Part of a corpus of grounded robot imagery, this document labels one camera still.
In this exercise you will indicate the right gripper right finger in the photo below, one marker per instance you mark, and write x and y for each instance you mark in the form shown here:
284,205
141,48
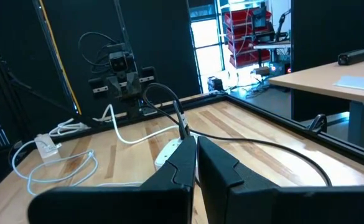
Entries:
262,205

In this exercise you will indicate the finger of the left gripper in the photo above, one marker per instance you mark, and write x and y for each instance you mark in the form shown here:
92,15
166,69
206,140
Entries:
138,109
131,109

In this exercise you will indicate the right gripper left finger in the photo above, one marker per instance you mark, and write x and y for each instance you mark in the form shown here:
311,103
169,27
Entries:
156,202

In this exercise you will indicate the white square power strip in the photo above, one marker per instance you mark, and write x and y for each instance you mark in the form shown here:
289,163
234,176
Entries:
166,152

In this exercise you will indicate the black divider panel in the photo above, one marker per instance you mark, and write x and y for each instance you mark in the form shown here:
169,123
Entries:
156,46
324,31

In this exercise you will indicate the black strut with yellow edge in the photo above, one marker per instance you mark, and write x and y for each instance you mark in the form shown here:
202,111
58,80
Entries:
50,37

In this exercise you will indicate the red bin shelf rack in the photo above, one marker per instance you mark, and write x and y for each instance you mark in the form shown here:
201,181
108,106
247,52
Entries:
247,56

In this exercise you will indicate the light wood desk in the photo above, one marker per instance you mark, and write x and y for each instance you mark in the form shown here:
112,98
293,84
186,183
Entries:
318,76

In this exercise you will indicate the black oblong device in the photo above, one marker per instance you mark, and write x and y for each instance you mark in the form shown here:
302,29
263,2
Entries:
354,57

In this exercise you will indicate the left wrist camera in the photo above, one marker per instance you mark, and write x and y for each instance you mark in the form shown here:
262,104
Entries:
118,62

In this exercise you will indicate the black aluminium table frame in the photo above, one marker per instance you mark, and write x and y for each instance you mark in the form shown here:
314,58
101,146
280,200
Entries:
262,112

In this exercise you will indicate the small black frame clip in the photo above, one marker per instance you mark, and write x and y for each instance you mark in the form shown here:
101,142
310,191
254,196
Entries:
320,123

